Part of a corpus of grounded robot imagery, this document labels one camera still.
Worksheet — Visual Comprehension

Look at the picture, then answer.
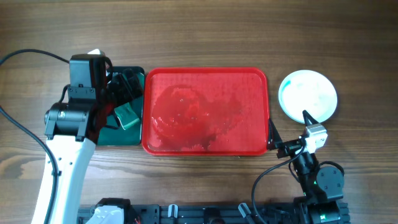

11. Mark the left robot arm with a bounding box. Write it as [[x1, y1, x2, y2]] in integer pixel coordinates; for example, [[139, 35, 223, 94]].
[[32, 52, 145, 223]]

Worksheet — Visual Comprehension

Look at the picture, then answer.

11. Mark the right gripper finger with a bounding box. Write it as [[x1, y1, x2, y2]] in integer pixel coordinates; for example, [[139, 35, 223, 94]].
[[302, 110, 319, 131], [267, 118, 283, 151]]

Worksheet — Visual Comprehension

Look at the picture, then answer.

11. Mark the red plastic tray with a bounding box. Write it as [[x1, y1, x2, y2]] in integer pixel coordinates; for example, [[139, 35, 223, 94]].
[[142, 67, 270, 156]]

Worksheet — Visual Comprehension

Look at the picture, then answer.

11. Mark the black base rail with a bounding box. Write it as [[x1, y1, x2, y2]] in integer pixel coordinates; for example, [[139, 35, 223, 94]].
[[77, 202, 351, 224]]

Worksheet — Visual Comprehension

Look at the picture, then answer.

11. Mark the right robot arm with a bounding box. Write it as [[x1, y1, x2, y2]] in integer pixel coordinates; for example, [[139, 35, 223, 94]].
[[261, 110, 351, 223]]

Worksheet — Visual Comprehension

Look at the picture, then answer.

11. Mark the white plate with stain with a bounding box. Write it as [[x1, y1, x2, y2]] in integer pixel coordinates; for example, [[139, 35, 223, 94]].
[[278, 70, 338, 123]]

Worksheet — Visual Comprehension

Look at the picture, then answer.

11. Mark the green sponge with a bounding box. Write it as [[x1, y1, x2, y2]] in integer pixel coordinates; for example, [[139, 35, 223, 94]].
[[114, 103, 141, 130]]

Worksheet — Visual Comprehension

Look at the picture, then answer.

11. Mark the dark green tray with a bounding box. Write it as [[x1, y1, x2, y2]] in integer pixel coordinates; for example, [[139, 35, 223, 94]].
[[98, 66, 145, 146]]

